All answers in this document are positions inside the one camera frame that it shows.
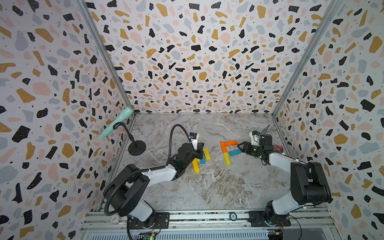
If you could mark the teal block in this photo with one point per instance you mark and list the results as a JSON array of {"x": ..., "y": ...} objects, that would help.
[
  {"x": 235, "y": 152},
  {"x": 203, "y": 160}
]

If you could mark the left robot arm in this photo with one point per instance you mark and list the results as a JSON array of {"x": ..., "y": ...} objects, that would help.
[{"x": 124, "y": 194}]

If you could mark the yellow block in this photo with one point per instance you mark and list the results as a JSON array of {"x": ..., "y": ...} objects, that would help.
[
  {"x": 206, "y": 154},
  {"x": 196, "y": 166}
]

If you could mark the black microphone stand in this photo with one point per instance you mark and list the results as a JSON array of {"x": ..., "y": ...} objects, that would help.
[{"x": 135, "y": 148}]

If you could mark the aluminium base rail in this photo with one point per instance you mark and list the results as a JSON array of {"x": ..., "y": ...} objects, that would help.
[{"x": 247, "y": 224}]

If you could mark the yellow block inner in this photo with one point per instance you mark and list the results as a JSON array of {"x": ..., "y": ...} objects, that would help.
[{"x": 206, "y": 154}]

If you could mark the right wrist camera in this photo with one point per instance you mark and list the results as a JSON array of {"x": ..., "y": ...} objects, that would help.
[{"x": 255, "y": 138}]

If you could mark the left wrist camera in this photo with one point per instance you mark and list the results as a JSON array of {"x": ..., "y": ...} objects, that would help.
[{"x": 194, "y": 140}]

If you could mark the yellow-green block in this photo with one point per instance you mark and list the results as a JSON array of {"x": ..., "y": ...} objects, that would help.
[{"x": 227, "y": 158}]

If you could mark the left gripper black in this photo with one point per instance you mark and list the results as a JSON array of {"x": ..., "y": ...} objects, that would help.
[{"x": 200, "y": 150}]

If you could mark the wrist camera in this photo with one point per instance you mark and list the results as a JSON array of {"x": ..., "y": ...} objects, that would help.
[
  {"x": 255, "y": 138},
  {"x": 194, "y": 140}
]

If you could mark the yellow block front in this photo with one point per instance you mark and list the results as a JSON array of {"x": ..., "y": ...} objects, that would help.
[{"x": 196, "y": 166}]

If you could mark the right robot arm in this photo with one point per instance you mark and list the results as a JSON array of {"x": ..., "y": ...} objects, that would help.
[{"x": 309, "y": 185}]

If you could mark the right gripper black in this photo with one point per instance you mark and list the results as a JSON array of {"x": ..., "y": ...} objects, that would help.
[{"x": 248, "y": 148}]

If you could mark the pink card box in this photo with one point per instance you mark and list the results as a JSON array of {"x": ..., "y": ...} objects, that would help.
[{"x": 279, "y": 148}]

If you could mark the orange block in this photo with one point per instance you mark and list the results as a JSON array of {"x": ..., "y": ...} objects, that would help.
[
  {"x": 231, "y": 143},
  {"x": 223, "y": 147}
]

